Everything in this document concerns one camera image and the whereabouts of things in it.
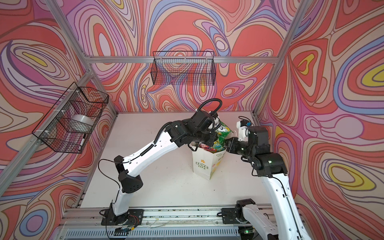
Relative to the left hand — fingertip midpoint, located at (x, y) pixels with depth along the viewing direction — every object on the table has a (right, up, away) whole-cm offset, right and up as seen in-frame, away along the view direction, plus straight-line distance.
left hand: (219, 137), depth 69 cm
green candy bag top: (+1, +3, -3) cm, 4 cm away
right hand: (+3, -3, -1) cm, 5 cm away
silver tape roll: (-67, +9, +4) cm, 68 cm away
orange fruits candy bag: (-5, -6, +7) cm, 11 cm away
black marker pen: (-67, -3, +3) cm, 67 cm away
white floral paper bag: (-6, -13, +6) cm, 16 cm away
